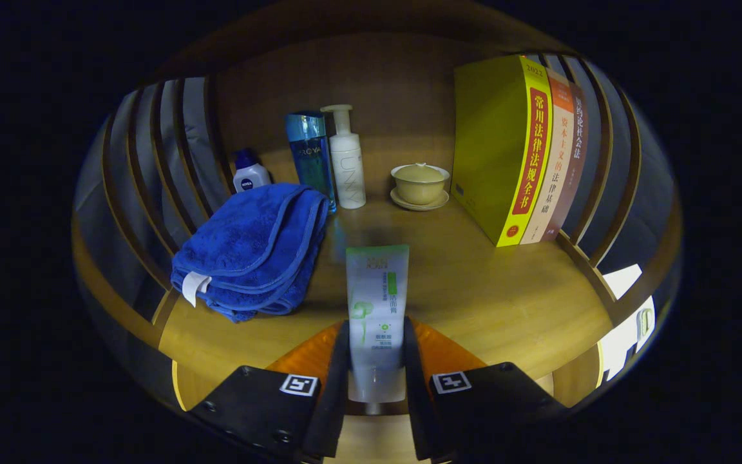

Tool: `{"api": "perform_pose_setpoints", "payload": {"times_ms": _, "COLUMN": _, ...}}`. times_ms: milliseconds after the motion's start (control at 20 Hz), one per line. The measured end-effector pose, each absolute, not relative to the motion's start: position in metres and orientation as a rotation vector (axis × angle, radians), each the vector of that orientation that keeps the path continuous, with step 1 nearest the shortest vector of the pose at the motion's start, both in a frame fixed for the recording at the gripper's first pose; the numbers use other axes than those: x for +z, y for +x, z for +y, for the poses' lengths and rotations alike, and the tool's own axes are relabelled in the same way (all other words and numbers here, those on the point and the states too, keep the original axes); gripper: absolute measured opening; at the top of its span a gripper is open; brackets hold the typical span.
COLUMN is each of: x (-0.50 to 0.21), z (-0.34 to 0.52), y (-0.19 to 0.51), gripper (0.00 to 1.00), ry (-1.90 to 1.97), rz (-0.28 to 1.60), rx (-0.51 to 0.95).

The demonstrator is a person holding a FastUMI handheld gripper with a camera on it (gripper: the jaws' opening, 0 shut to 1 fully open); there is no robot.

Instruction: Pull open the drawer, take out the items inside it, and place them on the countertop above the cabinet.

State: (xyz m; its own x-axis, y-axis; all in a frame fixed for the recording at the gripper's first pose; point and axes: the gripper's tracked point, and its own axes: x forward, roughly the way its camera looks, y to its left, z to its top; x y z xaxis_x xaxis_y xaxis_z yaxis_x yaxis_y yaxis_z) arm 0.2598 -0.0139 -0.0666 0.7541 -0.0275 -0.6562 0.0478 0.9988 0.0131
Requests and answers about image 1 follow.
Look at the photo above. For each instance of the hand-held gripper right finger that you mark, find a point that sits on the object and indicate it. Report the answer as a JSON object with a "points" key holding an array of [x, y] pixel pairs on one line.
{"points": [[417, 393]]}

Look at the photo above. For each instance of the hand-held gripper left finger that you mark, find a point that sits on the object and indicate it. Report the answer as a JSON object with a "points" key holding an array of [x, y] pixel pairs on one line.
{"points": [[335, 393]]}

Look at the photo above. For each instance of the white green cosmetic tube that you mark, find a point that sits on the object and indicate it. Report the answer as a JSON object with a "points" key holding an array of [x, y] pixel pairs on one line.
{"points": [[377, 290]]}

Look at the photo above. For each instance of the wooden countertop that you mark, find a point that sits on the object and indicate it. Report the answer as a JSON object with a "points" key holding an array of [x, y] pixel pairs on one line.
{"points": [[474, 290]]}

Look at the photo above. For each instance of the white side cabinet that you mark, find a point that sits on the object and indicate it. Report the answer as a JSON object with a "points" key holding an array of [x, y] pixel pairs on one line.
{"points": [[619, 345]]}

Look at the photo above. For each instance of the blue folded towel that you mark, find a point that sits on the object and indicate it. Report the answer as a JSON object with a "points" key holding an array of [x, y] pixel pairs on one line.
{"points": [[248, 238]]}

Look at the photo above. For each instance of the beige lidded teacup with saucer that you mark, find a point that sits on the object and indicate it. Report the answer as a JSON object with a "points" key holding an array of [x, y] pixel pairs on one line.
{"points": [[419, 187]]}

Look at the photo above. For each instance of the white pump bottle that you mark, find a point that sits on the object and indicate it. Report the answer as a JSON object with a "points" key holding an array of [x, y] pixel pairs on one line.
{"points": [[347, 174]]}

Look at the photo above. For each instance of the blue translucent bottle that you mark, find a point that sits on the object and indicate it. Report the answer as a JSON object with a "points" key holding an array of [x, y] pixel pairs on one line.
{"points": [[312, 161]]}

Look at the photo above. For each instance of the small white blue-capped bottle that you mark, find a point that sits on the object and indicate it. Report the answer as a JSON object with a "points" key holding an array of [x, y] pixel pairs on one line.
{"points": [[252, 175]]}

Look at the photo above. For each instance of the small beige green object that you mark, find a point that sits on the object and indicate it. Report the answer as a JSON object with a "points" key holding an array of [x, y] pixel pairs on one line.
{"points": [[645, 325]]}

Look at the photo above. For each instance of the thick yellow book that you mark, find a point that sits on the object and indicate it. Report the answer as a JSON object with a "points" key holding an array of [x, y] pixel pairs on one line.
{"points": [[487, 148]]}

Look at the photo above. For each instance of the orange and cream book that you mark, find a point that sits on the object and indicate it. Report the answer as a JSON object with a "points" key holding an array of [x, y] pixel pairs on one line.
{"points": [[554, 161]]}

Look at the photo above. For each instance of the brown book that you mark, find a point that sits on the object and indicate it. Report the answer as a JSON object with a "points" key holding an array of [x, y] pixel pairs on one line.
{"points": [[574, 161]]}

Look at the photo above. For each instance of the wooden cabinet with shelf frame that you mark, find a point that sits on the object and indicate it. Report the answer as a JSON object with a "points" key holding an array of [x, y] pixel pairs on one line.
{"points": [[397, 84]]}

